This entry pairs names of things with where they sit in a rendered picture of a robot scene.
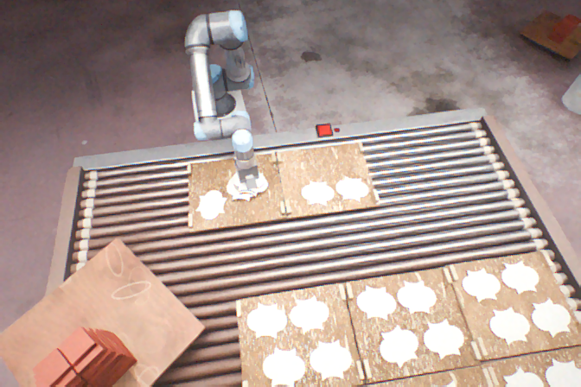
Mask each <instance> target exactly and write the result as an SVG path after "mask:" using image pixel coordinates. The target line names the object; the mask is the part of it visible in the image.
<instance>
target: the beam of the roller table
mask: <svg viewBox="0 0 581 387"><path fill-rule="evenodd" d="M487 115H488V114H487V113H486V111H485V110H484V108H483V107H478V108H471V109H464V110H457V111H444V112H437V113H430V114H423V115H415V116H408V117H395V118H388V119H381V120H374V121H366V122H359V123H352V124H338V125H331V128H332V131H333V134H334V136H331V137H324V138H318V135H317V132H316V128H310V129H303V130H290V131H283V132H275V133H268V134H261V135H254V136H252V145H253V151H256V150H263V149H276V148H283V147H290V146H297V145H304V144H311V143H324V142H331V141H338V140H345V139H351V138H358V137H365V136H378V135H385V134H392V133H400V132H406V131H413V130H426V129H433V128H440V127H447V126H453V125H460V124H468V123H478V122H479V121H480V119H481V117H482V116H487ZM334 128H339V129H340V132H334ZM232 140H233V139H232V138H227V139H220V140H213V141H205V142H198V143H184V144H177V145H170V146H163V147H156V148H149V149H135V150H128V151H121V152H114V153H107V154H100V155H87V156H80V157H74V161H73V167H80V166H81V167H82V168H83V169H84V170H85V171H86V172H91V171H94V170H98V171H100V170H107V169H114V168H127V167H134V166H141V165H148V164H155V163H161V162H174V161H181V160H188V159H195V158H202V157H209V156H216V155H229V154H234V149H233V143H232Z"/></svg>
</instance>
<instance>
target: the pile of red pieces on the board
mask: <svg viewBox="0 0 581 387"><path fill-rule="evenodd" d="M58 347H59V348H60V349H58V348H55V349H54V350H53V351H52V352H51V353H50V354H49V355H48V356H47V357H46V358H45V359H44V360H42V361H41V362H40V363H39V364H38V365H37V366H36V367H35V368H34V369H32V371H33V372H34V373H35V375H34V378H35V380H36V382H35V384H36V386H37V387H112V386H113V385H114V384H115V383H116V382H117V381H118V380H119V379H120V378H121V377H122V376H123V375H124V374H125V373H126V372H127V371H128V370H129V369H130V368H131V367H132V366H133V365H134V364H135V363H136V362H137V360H136V358H135V357H134V356H133V355H132V354H131V352H130V351H129V350H128V349H127V347H126V346H125V345H124V344H123V342H122V341H121V340H120V339H119V338H118V336H117V335H116V334H115V333H112V332H110V331H107V330H102V329H99V330H98V329H96V328H94V329H91V328H90V327H88V328H87V329H85V328H84V327H82V326H79V327H78V328H77V329H76V330H75V331H74V332H73V333H72V334H71V335H70V336H68V337H67V338H66V339H65V340H64V341H63V342H62V343H61V344H60V345H59V346H58Z"/></svg>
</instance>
